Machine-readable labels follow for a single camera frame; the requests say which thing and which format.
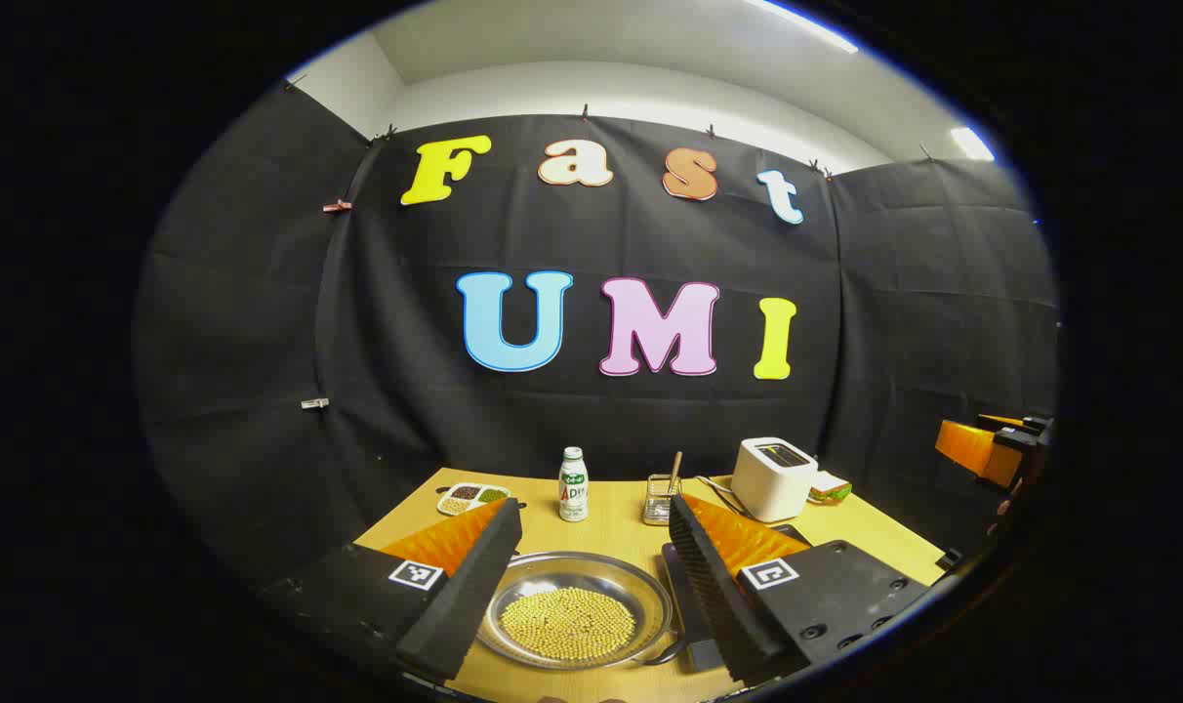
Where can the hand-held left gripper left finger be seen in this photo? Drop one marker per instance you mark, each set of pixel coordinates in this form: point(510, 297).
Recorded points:
point(474, 576)

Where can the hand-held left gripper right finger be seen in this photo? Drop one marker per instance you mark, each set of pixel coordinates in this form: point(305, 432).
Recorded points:
point(709, 586)

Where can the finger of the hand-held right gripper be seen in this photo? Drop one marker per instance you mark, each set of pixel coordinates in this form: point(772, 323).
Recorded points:
point(972, 449)

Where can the black induction cooktop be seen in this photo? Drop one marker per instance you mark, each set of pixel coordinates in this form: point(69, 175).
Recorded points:
point(691, 625)

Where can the pile of yellow soybeans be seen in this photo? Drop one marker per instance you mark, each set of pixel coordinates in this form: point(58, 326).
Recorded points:
point(567, 623)

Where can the white divided bean dish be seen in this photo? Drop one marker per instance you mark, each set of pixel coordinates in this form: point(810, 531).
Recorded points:
point(472, 499)

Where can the black table edge clamp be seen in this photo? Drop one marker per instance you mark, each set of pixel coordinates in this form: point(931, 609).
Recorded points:
point(951, 559)

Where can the white toaster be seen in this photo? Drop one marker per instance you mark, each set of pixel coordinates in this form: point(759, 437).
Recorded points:
point(772, 483)

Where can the white drink bottle green label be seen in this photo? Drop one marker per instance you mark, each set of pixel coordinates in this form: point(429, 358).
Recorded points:
point(573, 488)

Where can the toy sandwich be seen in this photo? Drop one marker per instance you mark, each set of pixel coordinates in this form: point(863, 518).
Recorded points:
point(831, 488)

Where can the black backdrop cloth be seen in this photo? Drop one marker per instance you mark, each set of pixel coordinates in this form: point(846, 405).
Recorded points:
point(406, 391)

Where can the ceiling light strip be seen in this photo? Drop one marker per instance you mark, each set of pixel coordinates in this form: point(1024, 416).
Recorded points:
point(806, 25)
point(972, 144)

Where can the pink clothes clip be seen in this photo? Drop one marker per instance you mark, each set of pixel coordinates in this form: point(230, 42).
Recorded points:
point(337, 206)

